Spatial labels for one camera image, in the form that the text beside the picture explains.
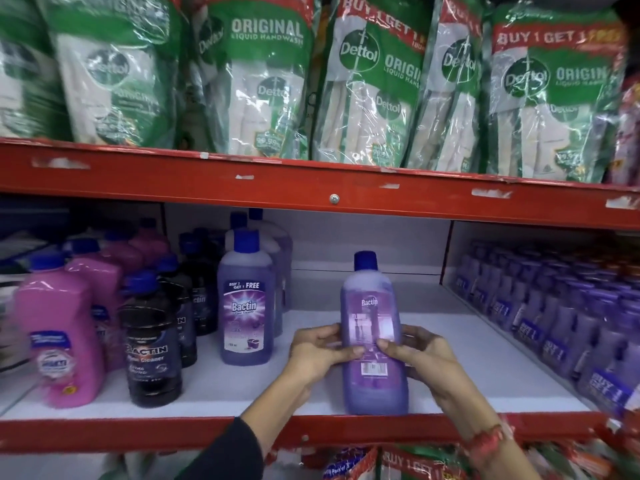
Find person's right hand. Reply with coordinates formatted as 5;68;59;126
376;325;469;409

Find person's left hand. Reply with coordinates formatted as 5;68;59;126
282;324;366;396

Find purple cleaner bottle plain label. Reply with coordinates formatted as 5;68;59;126
340;251;410;416

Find person's right forearm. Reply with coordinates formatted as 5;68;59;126
440;387;543;480

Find person's left forearm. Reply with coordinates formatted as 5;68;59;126
177;382;321;480

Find purple floor cleaner bottle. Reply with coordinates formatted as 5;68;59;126
248;208;295;311
225;211;284;338

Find purple cleaner bottle offer label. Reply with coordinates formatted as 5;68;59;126
217;230;276;367

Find blue white packet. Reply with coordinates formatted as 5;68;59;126
321;446;379;480

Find red green packet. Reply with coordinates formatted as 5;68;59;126
379;445;471;480

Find black floor cleaner bottle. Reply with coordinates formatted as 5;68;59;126
119;271;184;409
178;233;219;337
155;254;199;368

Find rows of small purple bottles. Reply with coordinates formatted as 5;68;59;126
452;240;640;421

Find red metal shelf beam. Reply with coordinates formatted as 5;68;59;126
0;411;615;456
0;137;640;232

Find pink floor cleaner bottle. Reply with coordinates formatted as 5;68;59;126
65;238;126;371
101;230;147;276
12;253;106;410
131;218;171;265

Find row of green handwash pouches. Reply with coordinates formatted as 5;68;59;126
0;0;632;185

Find pink packet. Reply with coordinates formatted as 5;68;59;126
611;77;640;188

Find red wrist bracelet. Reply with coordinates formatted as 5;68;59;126
461;416;517;459

